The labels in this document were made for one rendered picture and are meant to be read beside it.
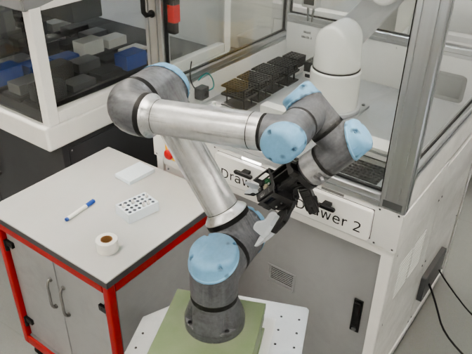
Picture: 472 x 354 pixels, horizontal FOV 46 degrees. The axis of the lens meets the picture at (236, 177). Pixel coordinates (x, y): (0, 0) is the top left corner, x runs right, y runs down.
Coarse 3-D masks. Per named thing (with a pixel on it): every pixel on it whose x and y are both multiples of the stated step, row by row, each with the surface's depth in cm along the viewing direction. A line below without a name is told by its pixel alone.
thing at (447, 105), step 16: (464, 0) 146; (464, 16) 152; (448, 32) 144; (464, 32) 158; (448, 48) 149; (464, 48) 164; (448, 64) 154; (464, 64) 170; (448, 80) 161; (464, 80) 178; (448, 96) 167; (464, 96) 186; (432, 112) 158; (448, 112) 174; (432, 128) 164
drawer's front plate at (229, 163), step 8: (216, 152) 197; (216, 160) 199; (224, 160) 196; (232, 160) 194; (240, 160) 193; (224, 168) 198; (232, 168) 195; (240, 168) 193; (248, 168) 191; (256, 168) 189; (224, 176) 200; (232, 176) 197; (240, 176) 195; (256, 176) 190; (264, 176) 188; (232, 184) 199; (240, 184) 196
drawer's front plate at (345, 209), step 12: (324, 192) 176; (300, 204) 184; (336, 204) 174; (348, 204) 171; (312, 216) 183; (324, 216) 179; (348, 216) 173; (360, 216) 171; (372, 216) 169; (336, 228) 179; (348, 228) 175; (360, 228) 173
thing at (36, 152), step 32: (0, 0) 196; (32, 0) 192; (64, 0) 203; (32, 32) 197; (32, 64) 205; (96, 96) 231; (0, 128) 237; (32, 128) 220; (64, 128) 222; (96, 128) 237; (0, 160) 267; (32, 160) 248; (64, 160) 231; (0, 192) 283
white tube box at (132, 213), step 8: (144, 192) 198; (128, 200) 194; (136, 200) 194; (144, 200) 194; (152, 200) 194; (120, 208) 190; (128, 208) 190; (136, 208) 190; (144, 208) 190; (152, 208) 193; (120, 216) 192; (128, 216) 187; (136, 216) 189; (144, 216) 192
